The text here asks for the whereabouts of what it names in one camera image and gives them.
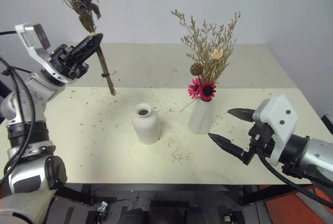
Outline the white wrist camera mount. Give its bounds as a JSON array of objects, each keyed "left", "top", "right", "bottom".
[
  {"left": 251, "top": 94, "right": 299, "bottom": 167},
  {"left": 15, "top": 23, "right": 69, "bottom": 87}
]

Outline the metal caster wheel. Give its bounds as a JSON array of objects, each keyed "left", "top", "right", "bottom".
[
  {"left": 223, "top": 208, "right": 246, "bottom": 224},
  {"left": 95, "top": 201, "right": 109, "bottom": 213}
]

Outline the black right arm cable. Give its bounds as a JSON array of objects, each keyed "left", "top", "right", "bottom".
[{"left": 256, "top": 147, "right": 333, "bottom": 207}]

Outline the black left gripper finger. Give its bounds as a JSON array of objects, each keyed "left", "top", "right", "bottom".
[
  {"left": 65, "top": 42, "right": 101, "bottom": 65},
  {"left": 73, "top": 33, "right": 104, "bottom": 53}
]

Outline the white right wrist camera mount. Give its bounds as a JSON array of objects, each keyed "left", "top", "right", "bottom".
[{"left": 251, "top": 94, "right": 299, "bottom": 167}]

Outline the dried brown flower bouquet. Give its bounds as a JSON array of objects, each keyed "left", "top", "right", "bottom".
[{"left": 35, "top": 0, "right": 118, "bottom": 97}]

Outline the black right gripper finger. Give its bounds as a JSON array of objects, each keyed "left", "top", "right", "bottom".
[
  {"left": 208, "top": 133, "right": 255, "bottom": 167},
  {"left": 227, "top": 108, "right": 258, "bottom": 124}
]

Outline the orange red floor mat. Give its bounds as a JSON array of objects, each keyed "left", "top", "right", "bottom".
[{"left": 264, "top": 183, "right": 333, "bottom": 224}]

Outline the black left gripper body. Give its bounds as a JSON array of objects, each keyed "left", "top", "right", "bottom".
[{"left": 48, "top": 43, "right": 89, "bottom": 80}]

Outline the dried bouquet with pink flowers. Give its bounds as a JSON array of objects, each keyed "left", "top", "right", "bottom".
[{"left": 170, "top": 9, "right": 241, "bottom": 112}]

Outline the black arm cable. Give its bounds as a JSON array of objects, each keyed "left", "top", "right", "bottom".
[
  {"left": 0, "top": 57, "right": 36, "bottom": 182},
  {"left": 256, "top": 147, "right": 333, "bottom": 207}
]

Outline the black object at wall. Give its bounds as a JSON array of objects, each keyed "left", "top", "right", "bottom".
[{"left": 321, "top": 113, "right": 333, "bottom": 134}]

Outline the twisted white vase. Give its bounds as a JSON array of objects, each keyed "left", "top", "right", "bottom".
[{"left": 187, "top": 98, "right": 215, "bottom": 135}]

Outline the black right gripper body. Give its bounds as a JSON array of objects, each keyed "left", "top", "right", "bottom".
[{"left": 248, "top": 121, "right": 276, "bottom": 158}]

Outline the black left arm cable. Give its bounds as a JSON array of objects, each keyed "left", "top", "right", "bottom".
[{"left": 0, "top": 57, "right": 36, "bottom": 182}]

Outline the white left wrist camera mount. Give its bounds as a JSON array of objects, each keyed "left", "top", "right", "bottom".
[{"left": 15, "top": 23, "right": 69, "bottom": 87}]

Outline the black table frame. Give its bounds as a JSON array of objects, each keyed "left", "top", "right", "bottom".
[{"left": 53, "top": 181, "right": 314, "bottom": 207}]

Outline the dark rounded shape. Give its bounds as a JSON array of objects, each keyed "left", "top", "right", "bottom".
[{"left": 119, "top": 206, "right": 150, "bottom": 224}]

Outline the round white bottle vase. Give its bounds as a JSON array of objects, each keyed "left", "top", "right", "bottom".
[{"left": 132, "top": 103, "right": 160, "bottom": 146}]

